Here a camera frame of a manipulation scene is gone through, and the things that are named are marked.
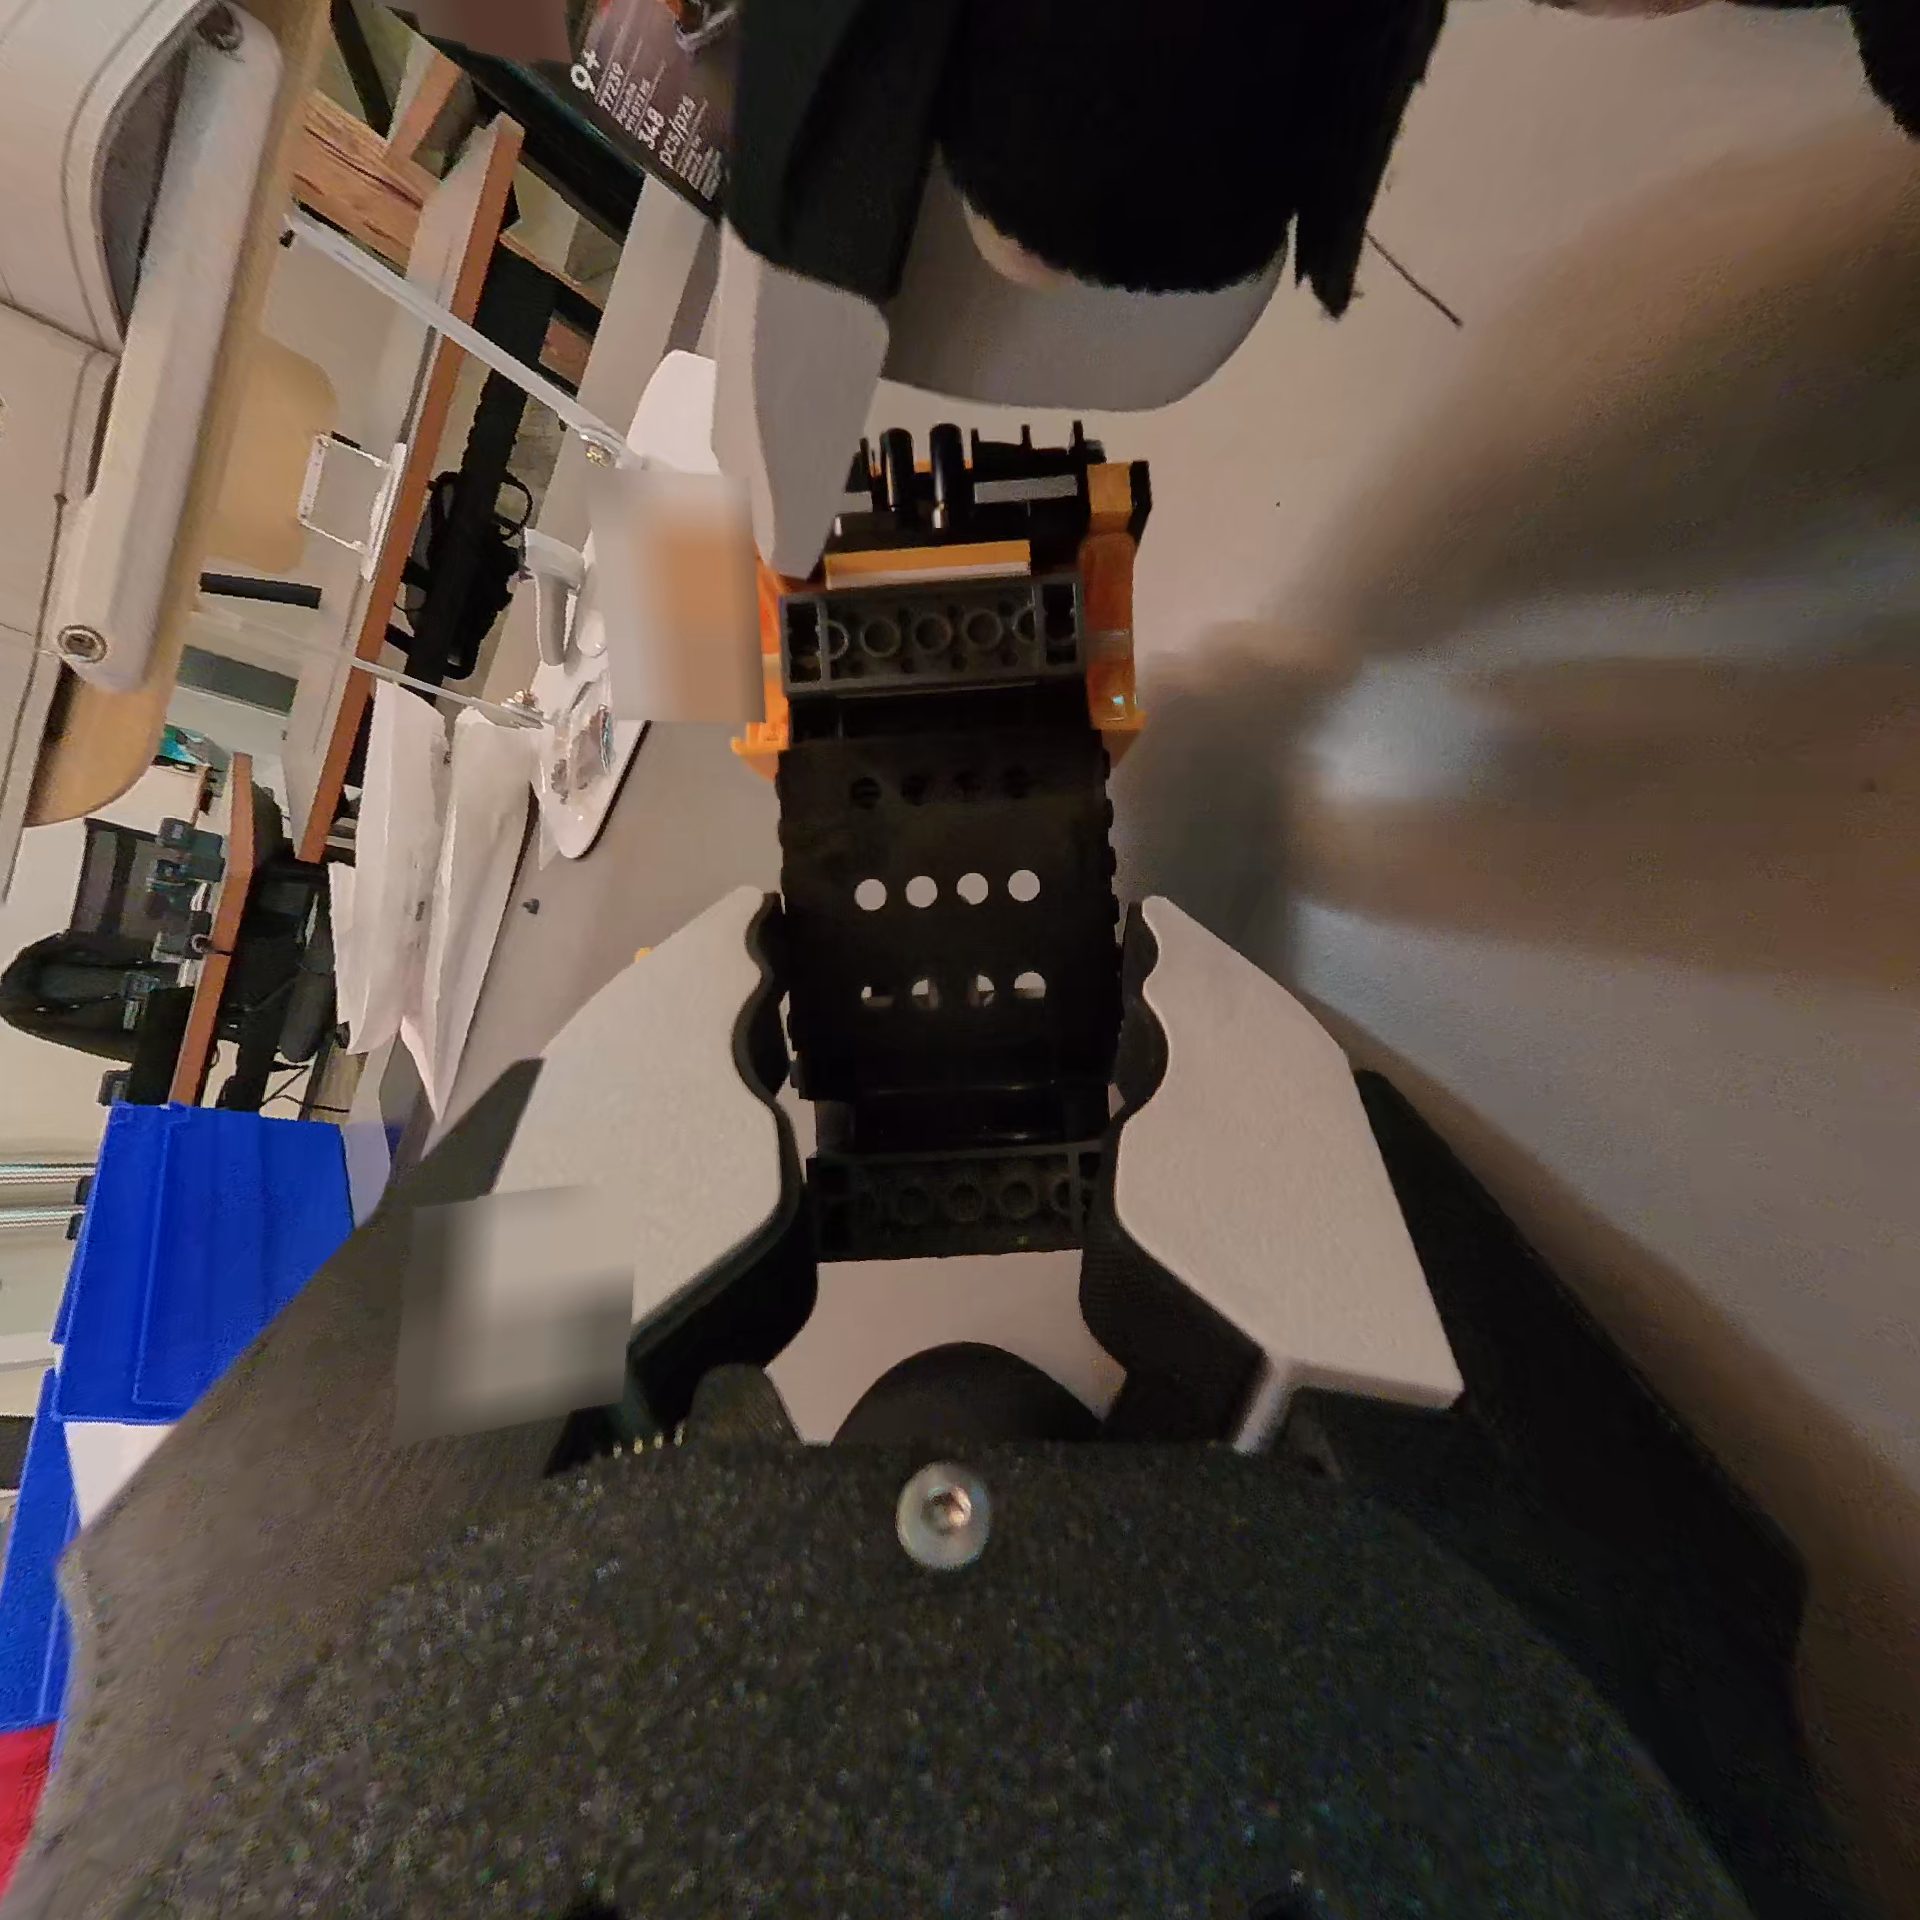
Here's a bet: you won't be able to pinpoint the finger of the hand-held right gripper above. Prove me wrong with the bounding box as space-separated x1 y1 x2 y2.
707 0 961 591

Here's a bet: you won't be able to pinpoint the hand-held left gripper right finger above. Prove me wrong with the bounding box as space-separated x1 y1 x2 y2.
1073 892 1470 1453

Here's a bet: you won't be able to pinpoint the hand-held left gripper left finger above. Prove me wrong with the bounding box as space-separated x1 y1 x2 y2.
488 885 824 1399

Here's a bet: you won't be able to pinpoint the orange and black lego car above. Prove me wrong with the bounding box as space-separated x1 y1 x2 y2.
729 424 1157 1261

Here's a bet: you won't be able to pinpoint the lego set box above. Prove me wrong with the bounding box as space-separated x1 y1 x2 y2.
565 0 743 211

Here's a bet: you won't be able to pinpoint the person's right hand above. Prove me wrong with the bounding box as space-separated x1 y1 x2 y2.
965 211 1082 291

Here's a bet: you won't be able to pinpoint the white rounded board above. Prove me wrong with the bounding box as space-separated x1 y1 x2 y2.
528 349 752 864

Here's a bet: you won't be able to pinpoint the clear plastic parts bag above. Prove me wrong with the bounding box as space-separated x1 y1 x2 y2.
542 692 620 799

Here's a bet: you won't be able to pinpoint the black office chair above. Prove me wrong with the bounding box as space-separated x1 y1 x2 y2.
396 465 534 685
0 923 204 1113

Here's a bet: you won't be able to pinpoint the white book stand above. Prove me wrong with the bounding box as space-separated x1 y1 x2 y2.
282 211 632 734

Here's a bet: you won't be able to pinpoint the blue plastic bin with paper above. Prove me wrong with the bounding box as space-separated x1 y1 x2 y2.
52 1103 396 1424

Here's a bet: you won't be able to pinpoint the metal pipes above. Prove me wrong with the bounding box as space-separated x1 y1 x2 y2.
0 1147 96 1241

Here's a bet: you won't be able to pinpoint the white and plywood chair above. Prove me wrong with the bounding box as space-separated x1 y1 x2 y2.
0 0 344 902

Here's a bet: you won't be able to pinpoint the large blue plastic bin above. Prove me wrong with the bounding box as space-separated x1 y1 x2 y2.
0 1365 79 1730

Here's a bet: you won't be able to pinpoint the red plastic bin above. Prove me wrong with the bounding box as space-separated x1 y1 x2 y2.
0 1723 60 1871

